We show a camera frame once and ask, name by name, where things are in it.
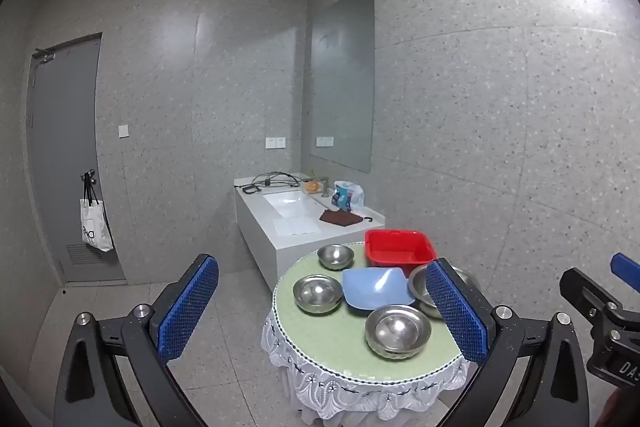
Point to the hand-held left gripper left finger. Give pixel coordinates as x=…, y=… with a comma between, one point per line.
x=187, y=307

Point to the door vent grille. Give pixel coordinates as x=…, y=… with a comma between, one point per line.
x=82, y=253

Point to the round table, green cloth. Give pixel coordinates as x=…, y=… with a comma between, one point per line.
x=320, y=382

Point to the white plastic bag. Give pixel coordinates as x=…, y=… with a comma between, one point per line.
x=352, y=194

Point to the white tote bag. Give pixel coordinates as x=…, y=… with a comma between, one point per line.
x=96, y=227

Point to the white wall switch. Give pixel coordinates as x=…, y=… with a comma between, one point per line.
x=124, y=131

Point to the white double wall socket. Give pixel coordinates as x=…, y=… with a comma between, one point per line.
x=275, y=143

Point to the black door hook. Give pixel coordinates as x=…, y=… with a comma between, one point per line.
x=88, y=175

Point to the large steel bowl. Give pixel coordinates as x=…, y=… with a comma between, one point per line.
x=419, y=289

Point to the door closer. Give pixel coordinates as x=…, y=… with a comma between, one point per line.
x=44, y=55

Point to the white sink counter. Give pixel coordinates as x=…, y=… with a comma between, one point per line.
x=260, y=232

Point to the green checkered table mat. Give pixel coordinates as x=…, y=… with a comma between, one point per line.
x=325, y=342

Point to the small steel bowl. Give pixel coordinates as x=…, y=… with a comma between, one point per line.
x=335, y=255

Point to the red plastic basin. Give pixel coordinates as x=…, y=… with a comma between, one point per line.
x=397, y=249

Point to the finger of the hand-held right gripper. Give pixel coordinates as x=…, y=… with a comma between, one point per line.
x=582, y=289
x=627, y=269

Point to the wall mirror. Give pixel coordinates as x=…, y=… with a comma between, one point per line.
x=342, y=77

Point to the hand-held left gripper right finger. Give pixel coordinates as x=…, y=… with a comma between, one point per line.
x=457, y=309

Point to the orange round item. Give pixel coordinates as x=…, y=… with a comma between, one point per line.
x=312, y=187

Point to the brown cloth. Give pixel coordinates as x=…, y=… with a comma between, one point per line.
x=340, y=217

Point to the grey door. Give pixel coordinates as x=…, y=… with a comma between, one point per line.
x=62, y=132

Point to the blue square plate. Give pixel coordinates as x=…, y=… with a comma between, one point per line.
x=375, y=289

